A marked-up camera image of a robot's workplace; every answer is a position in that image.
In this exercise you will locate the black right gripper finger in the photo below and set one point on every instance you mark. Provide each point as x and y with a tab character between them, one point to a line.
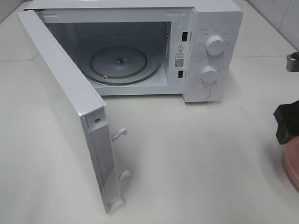
287	117

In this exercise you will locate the pink round plate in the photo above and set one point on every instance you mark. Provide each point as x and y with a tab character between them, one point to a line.
291	161

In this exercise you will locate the white round door button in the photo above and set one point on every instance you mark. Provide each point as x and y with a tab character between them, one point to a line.
204	93

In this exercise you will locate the white microwave door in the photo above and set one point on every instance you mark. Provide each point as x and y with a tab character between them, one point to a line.
79	110

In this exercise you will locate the white lower microwave knob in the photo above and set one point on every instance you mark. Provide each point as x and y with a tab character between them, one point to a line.
209	74

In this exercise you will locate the white microwave knob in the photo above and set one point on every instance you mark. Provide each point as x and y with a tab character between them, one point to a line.
215	45
209	74

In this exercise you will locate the white upper microwave knob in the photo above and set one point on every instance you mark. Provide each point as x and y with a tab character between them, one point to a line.
215	45

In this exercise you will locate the white microwave oven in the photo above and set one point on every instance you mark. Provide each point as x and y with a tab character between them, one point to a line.
83	27

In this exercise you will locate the white warning label sticker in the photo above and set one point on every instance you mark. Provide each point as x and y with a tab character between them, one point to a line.
179	55

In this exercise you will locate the glass microwave turntable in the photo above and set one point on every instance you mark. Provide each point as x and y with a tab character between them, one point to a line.
122	65

